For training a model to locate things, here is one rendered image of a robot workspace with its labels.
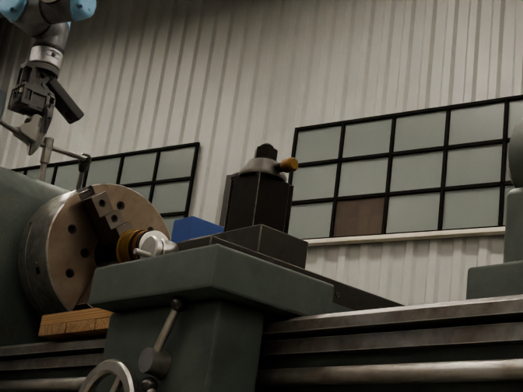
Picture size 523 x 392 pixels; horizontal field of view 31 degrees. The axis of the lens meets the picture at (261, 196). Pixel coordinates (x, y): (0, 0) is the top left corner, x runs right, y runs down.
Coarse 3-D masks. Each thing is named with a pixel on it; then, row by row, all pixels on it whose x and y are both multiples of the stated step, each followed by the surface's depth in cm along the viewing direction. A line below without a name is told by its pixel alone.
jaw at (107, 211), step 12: (84, 192) 199; (84, 204) 198; (96, 204) 195; (108, 204) 197; (96, 216) 196; (108, 216) 195; (120, 216) 196; (96, 228) 198; (108, 228) 195; (120, 228) 194; (132, 228) 196; (108, 240) 197
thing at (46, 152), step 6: (48, 138) 221; (48, 144) 221; (42, 150) 221; (48, 150) 220; (42, 156) 220; (48, 156) 220; (42, 162) 220; (48, 162) 220; (42, 168) 220; (42, 174) 219; (42, 180) 219
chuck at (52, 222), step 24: (72, 192) 201; (96, 192) 201; (120, 192) 205; (48, 216) 196; (72, 216) 196; (144, 216) 208; (48, 240) 192; (72, 240) 195; (96, 240) 199; (48, 264) 191; (72, 264) 194; (96, 264) 198; (48, 288) 192; (72, 288) 193; (48, 312) 197
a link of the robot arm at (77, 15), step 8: (40, 0) 212; (48, 0) 207; (56, 0) 207; (64, 0) 208; (72, 0) 208; (80, 0) 208; (88, 0) 211; (40, 8) 212; (48, 8) 211; (56, 8) 209; (64, 8) 209; (72, 8) 209; (80, 8) 209; (88, 8) 210; (48, 16) 213; (56, 16) 212; (64, 16) 211; (72, 16) 210; (80, 16) 210; (88, 16) 211
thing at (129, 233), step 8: (128, 232) 194; (136, 232) 192; (144, 232) 190; (120, 240) 192; (128, 240) 190; (136, 240) 189; (120, 248) 192; (128, 248) 190; (120, 256) 192; (128, 256) 190; (136, 256) 188
